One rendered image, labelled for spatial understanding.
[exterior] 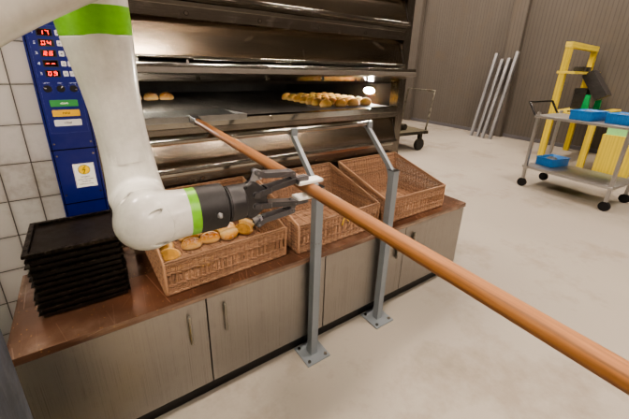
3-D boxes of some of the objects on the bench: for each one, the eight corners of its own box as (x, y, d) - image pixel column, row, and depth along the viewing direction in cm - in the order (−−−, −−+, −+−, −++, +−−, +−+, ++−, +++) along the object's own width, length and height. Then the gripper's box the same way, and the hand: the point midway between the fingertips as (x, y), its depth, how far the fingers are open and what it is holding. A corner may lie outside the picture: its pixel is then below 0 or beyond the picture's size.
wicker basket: (139, 245, 164) (131, 194, 155) (244, 218, 196) (242, 174, 187) (165, 299, 127) (155, 236, 118) (288, 255, 159) (288, 202, 150)
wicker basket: (333, 198, 230) (336, 160, 221) (390, 184, 260) (394, 151, 251) (385, 225, 193) (389, 180, 183) (444, 206, 223) (450, 166, 214)
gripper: (215, 162, 68) (312, 150, 81) (220, 231, 73) (310, 209, 86) (228, 172, 62) (330, 157, 75) (233, 247, 67) (327, 221, 80)
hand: (307, 187), depth 78 cm, fingers closed on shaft, 3 cm apart
